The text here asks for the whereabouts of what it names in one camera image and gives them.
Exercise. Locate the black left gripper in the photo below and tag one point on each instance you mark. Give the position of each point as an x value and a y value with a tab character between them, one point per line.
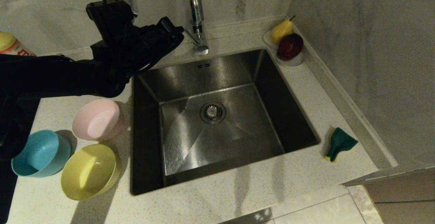
115	23

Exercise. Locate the chrome kitchen faucet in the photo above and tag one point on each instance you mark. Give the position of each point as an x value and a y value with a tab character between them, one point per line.
197	6

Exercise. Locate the dish soap bottle orange label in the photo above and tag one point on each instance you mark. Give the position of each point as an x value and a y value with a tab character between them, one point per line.
10	44

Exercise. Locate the blue plastic bowl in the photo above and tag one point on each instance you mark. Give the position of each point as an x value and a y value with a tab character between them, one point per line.
40	154

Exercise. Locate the green and yellow sponge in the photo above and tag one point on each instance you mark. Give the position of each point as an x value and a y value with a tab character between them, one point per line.
341	142

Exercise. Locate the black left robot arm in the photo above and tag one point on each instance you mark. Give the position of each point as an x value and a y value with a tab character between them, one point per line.
51	74

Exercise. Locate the stainless steel sink basin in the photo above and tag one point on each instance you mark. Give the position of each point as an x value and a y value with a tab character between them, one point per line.
238	135

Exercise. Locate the round metal drain strainer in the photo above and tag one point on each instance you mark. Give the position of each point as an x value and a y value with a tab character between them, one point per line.
213	113

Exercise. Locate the pink plastic bowl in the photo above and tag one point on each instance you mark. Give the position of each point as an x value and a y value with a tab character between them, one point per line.
97	120

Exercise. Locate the yellow pear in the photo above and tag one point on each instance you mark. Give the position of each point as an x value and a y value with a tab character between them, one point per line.
281	31

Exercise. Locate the dark red apple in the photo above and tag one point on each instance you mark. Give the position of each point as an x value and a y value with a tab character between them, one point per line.
289	46

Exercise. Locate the small white dish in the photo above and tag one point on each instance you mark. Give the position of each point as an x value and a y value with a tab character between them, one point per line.
292	63

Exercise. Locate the yellow plastic bowl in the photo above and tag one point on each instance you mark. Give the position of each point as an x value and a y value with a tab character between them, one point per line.
90	173

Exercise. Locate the black glass cooktop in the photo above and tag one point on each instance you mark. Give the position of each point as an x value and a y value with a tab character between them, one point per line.
13	142

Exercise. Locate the wood tone cabinet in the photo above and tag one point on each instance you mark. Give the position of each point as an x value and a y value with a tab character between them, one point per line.
407	196

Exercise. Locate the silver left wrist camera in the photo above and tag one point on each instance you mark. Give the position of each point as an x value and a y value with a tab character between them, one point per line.
131	4

